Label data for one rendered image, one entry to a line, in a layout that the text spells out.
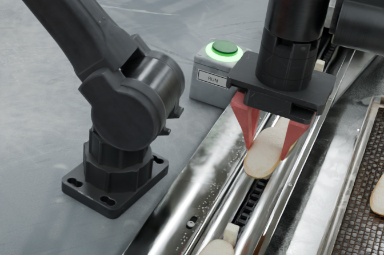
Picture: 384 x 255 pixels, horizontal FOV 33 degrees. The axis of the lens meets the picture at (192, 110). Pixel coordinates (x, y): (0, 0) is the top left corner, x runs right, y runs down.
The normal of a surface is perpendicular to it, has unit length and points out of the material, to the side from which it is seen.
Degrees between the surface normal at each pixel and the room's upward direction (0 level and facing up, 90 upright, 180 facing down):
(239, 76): 1
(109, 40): 45
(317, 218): 0
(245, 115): 112
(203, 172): 0
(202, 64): 90
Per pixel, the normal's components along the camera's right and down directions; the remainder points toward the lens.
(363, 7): -0.13, -0.25
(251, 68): 0.11, -0.82
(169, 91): 0.89, -0.15
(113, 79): 0.75, -0.39
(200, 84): -0.38, 0.49
